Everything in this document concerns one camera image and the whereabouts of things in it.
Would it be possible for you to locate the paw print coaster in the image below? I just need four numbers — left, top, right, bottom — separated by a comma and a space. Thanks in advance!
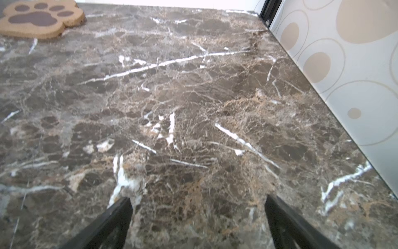
1, 1, 86, 39

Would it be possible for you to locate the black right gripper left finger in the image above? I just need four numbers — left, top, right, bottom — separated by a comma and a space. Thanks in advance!
60, 197, 133, 249

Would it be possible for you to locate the black corner frame post right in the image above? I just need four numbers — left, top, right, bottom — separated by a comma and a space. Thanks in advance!
260, 0, 282, 28

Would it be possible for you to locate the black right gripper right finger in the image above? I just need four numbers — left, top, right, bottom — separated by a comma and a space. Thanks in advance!
264, 195, 340, 249

